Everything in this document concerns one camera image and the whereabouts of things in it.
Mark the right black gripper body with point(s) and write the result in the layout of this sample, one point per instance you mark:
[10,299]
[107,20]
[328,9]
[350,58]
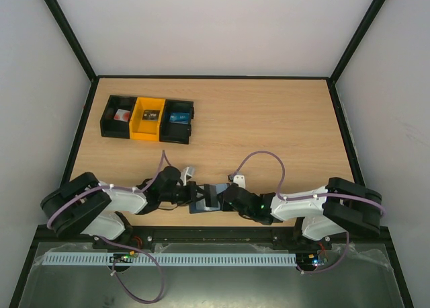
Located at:
[225,194]

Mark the white red card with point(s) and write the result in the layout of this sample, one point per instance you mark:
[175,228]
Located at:
[122,115]

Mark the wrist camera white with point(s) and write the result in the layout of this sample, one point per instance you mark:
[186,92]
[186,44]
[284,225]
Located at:
[187,174]
[237,179]

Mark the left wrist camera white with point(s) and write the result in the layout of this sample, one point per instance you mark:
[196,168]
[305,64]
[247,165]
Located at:
[187,174]

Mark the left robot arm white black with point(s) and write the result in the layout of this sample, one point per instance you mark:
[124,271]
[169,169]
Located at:
[86,205]

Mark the grey metal sheet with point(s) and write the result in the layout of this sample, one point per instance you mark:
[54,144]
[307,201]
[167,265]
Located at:
[345,276]

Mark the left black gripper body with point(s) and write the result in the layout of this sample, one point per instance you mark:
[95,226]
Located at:
[174,196]

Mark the right black bin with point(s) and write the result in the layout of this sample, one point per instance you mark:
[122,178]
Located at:
[175,126]

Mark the black aluminium frame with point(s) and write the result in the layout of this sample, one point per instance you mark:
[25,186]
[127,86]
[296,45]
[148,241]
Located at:
[359,34]

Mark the left black bin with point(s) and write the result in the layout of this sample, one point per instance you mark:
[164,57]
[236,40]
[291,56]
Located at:
[115,120]

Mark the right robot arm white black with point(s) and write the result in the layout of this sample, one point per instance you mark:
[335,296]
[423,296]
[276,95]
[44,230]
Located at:
[340,206]

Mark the black bin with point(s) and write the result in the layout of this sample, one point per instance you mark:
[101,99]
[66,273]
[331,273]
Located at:
[175,126]
[115,120]

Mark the light blue slotted cable duct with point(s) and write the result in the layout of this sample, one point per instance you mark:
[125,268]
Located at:
[165,259]

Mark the blue card holder wallet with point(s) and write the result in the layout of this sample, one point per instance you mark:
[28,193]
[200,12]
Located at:
[199,207]

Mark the black VIP credit card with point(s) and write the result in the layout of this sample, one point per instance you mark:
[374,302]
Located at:
[151,115]

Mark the yellow middle bin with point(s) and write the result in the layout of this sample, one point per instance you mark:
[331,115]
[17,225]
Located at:
[143,129]

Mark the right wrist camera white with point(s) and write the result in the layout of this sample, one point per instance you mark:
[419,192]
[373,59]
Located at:
[237,179]

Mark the blue white credit card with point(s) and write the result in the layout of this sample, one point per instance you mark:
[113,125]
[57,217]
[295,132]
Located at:
[179,117]

